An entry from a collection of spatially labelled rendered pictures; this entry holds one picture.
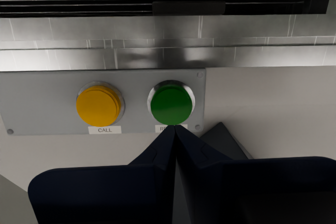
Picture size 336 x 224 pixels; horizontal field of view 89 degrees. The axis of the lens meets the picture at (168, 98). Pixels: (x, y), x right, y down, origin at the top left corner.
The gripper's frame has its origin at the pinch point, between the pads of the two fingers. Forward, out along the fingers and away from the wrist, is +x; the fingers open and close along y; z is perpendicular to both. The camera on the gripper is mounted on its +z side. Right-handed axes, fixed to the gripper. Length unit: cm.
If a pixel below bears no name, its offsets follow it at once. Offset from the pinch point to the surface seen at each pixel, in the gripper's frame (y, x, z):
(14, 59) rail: 14.2, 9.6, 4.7
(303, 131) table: -23.4, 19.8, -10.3
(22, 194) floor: 124, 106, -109
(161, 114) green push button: 1.0, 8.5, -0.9
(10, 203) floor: 136, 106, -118
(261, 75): -14.5, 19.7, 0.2
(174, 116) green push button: -0.2, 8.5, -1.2
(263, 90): -15.3, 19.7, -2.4
